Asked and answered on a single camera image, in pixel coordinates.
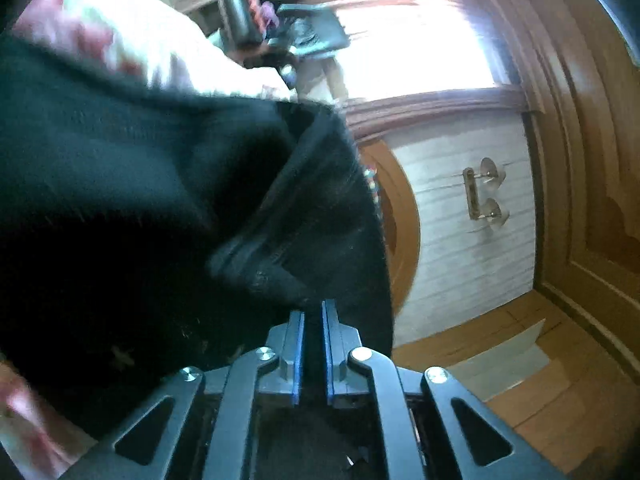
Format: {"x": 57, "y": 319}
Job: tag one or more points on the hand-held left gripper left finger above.
{"x": 298, "y": 355}

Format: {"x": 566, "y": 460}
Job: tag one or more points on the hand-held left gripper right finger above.
{"x": 328, "y": 355}

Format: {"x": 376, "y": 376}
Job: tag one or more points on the black pants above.
{"x": 150, "y": 185}

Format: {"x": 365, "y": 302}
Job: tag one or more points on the white panelled door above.
{"x": 450, "y": 270}

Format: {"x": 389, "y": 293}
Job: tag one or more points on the wooden headboard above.
{"x": 402, "y": 220}

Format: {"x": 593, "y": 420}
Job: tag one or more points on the colourful woven trim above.
{"x": 372, "y": 190}

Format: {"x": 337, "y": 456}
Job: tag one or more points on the wooden wardrobe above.
{"x": 590, "y": 160}

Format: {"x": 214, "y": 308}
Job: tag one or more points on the grey case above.
{"x": 240, "y": 15}

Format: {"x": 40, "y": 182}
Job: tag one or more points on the pink floral blanket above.
{"x": 125, "y": 20}

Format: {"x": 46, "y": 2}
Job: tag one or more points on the bright window with wooden frame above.
{"x": 415, "y": 40}

